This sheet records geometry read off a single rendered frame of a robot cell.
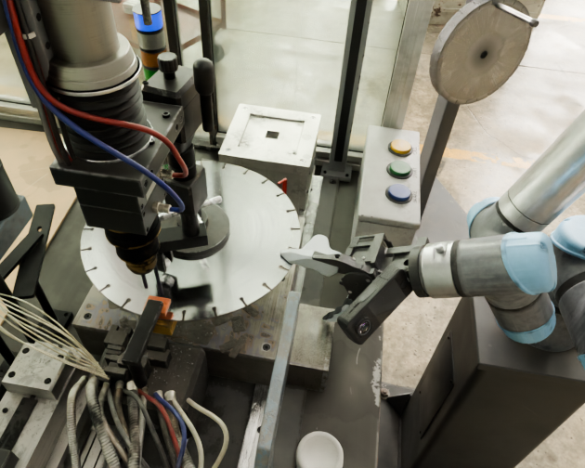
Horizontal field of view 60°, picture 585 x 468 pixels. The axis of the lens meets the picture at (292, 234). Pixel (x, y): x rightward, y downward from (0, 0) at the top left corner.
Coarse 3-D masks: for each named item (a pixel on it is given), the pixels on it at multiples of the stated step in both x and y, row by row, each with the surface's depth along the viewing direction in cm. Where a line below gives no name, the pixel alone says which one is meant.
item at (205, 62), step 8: (200, 64) 48; (208, 64) 48; (200, 72) 48; (208, 72) 48; (200, 80) 49; (208, 80) 49; (200, 88) 49; (208, 88) 49; (200, 96) 51; (208, 96) 50; (208, 104) 51; (208, 112) 52; (208, 120) 52; (208, 128) 53
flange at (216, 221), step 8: (208, 208) 80; (216, 208) 80; (176, 216) 76; (208, 216) 78; (216, 216) 79; (224, 216) 79; (168, 224) 77; (176, 224) 77; (208, 224) 77; (216, 224) 77; (224, 224) 78; (208, 232) 76; (216, 232) 76; (224, 232) 77; (208, 240) 75; (216, 240) 75; (224, 240) 76; (192, 248) 74; (200, 248) 74; (208, 248) 74; (216, 248) 75
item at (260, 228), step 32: (224, 192) 84; (256, 192) 84; (256, 224) 79; (288, 224) 80; (96, 256) 73; (192, 256) 74; (224, 256) 75; (256, 256) 75; (128, 288) 70; (192, 288) 70; (224, 288) 71; (256, 288) 71; (192, 320) 67
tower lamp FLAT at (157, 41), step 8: (136, 32) 84; (144, 32) 83; (152, 32) 83; (160, 32) 84; (144, 40) 84; (152, 40) 84; (160, 40) 85; (144, 48) 85; (152, 48) 85; (160, 48) 85
